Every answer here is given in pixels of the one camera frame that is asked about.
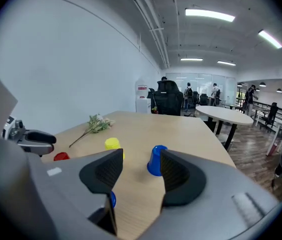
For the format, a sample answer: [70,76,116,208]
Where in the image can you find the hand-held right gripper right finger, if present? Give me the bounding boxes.
[137,148,282,240]

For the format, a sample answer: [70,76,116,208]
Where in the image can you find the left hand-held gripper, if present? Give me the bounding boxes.
[2,115,57,158]

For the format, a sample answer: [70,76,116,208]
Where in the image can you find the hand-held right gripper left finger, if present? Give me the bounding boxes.
[27,148,125,240]

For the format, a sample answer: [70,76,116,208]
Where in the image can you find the red paper cup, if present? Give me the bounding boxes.
[53,151,71,162]

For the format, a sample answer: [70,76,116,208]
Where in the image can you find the blue paper cup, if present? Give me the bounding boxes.
[109,190,117,209]
[147,145,169,177]

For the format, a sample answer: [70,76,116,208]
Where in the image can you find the yellow paper cup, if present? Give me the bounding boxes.
[104,137,126,160]

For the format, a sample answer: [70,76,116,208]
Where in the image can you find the artificial flower sprig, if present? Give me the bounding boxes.
[68,113,116,149]

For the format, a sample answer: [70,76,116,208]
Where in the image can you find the round white table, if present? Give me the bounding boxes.
[195,105,254,151]

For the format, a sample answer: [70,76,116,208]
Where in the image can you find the white water dispenser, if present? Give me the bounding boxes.
[135,79,152,114]

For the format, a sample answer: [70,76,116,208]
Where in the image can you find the black office chair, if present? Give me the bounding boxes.
[152,80,184,117]

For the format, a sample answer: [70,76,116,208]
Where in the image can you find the white ceiling pipes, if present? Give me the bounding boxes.
[123,0,171,70]

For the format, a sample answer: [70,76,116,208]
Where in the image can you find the group of ceiling light panels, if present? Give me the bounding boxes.
[180,8,282,67]

